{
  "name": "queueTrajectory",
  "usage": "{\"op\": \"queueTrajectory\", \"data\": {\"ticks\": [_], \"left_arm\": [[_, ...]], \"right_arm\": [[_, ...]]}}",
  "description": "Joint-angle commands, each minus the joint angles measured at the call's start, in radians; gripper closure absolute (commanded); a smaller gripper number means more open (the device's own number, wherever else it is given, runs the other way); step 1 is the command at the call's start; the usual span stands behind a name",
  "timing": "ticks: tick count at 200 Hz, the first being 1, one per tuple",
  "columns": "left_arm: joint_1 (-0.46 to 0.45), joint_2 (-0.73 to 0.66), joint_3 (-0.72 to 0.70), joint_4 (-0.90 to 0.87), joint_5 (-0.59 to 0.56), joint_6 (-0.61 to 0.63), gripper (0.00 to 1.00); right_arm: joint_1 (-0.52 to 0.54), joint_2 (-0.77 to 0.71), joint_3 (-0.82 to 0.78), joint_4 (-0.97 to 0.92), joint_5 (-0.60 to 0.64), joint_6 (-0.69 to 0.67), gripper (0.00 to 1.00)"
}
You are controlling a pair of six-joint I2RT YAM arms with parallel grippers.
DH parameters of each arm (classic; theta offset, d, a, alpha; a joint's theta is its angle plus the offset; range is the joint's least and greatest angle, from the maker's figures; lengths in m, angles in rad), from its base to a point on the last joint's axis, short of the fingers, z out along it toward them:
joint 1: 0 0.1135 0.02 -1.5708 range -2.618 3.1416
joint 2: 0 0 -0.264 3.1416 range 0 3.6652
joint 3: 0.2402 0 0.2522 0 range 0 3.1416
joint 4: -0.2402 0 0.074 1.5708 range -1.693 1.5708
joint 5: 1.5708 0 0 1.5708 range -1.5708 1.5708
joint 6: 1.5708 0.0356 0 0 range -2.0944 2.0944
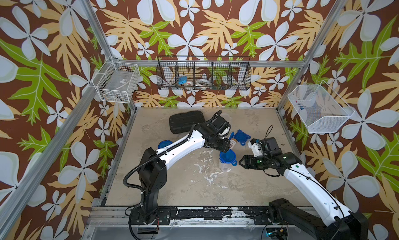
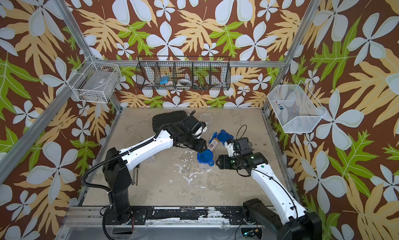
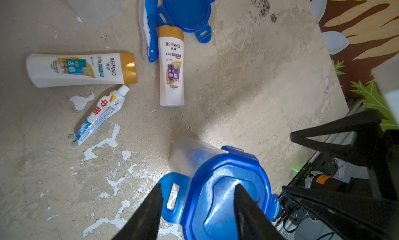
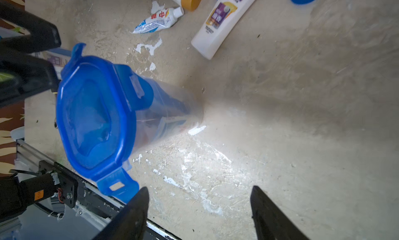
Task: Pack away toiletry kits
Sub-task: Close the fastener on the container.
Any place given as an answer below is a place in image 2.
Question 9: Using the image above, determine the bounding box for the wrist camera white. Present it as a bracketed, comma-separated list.
[194, 122, 207, 138]
[224, 139, 235, 158]

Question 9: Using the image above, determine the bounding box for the black wire basket back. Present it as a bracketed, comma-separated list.
[134, 56, 231, 90]

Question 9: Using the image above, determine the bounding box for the blue toothbrush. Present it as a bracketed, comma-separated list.
[208, 132, 218, 143]

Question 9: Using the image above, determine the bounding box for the white bottle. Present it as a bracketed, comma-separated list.
[208, 138, 219, 152]

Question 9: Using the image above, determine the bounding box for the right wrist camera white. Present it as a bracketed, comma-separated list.
[224, 139, 235, 158]

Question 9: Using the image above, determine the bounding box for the blue tape roll in basket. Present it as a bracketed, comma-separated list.
[160, 76, 169, 85]

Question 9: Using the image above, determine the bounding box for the white wire basket left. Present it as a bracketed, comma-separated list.
[70, 61, 121, 103]

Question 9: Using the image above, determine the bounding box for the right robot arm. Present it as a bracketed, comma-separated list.
[216, 137, 322, 240]

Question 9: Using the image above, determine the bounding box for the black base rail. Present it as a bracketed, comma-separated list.
[100, 206, 252, 226]

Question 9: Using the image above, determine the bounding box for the white mesh basket right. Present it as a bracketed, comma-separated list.
[268, 82, 326, 134]

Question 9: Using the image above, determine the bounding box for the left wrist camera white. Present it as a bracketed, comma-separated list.
[194, 122, 207, 138]

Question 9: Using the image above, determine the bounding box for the blue lid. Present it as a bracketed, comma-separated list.
[197, 149, 215, 166]
[216, 129, 234, 144]

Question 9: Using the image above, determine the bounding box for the white tape roll in basket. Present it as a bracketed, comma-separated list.
[177, 79, 192, 87]

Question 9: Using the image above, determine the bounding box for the black plastic tool case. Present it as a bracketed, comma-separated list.
[152, 111, 188, 133]

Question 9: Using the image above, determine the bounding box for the clear cup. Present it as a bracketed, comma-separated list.
[199, 113, 213, 131]
[198, 161, 214, 172]

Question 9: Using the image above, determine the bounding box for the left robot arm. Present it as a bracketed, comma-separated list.
[81, 111, 207, 223]

